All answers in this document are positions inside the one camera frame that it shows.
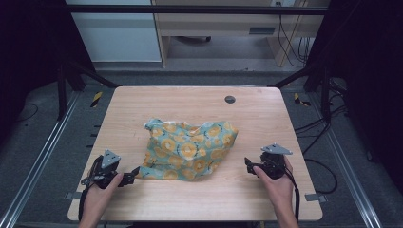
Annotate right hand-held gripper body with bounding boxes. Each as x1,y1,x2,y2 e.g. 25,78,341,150
251,142,294,181

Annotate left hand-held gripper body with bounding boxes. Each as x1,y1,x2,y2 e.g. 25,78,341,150
80,149,136,190

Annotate teal cloth with orange print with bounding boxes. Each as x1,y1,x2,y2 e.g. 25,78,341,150
136,118,240,182

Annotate person's right hand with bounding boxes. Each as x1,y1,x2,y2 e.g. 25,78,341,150
252,156,296,217

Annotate person's left hand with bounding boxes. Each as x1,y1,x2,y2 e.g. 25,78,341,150
81,172,125,220

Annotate yellow black striped tape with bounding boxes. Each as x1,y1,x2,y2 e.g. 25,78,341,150
90,90,105,109
293,92,312,107

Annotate black curtain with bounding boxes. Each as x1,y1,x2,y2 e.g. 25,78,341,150
305,0,403,194

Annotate white cabinet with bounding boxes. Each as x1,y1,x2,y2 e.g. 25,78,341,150
65,0,163,64

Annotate light wooden desk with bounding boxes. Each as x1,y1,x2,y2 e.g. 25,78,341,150
151,0,331,68

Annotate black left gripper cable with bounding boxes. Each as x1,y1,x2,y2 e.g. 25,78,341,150
77,157,103,222

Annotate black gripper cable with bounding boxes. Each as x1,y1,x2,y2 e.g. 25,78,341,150
77,157,103,222
278,155,301,222

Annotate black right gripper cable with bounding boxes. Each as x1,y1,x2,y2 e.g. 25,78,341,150
278,155,301,222

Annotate black floor cables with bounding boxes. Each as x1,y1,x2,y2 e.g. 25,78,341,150
294,77,349,196

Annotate aluminium floor rail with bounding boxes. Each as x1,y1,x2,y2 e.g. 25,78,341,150
0,90,81,228
307,92,384,228

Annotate black metal frame stand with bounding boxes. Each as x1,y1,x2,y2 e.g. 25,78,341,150
268,65,333,124
56,60,123,122

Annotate thin black floor cable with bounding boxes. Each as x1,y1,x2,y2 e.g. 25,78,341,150
16,102,40,124

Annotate black hanging desk cables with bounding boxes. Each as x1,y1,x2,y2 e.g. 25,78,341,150
275,1,314,68

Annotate black horizontal frame bar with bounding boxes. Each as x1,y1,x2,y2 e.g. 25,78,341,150
65,4,329,16

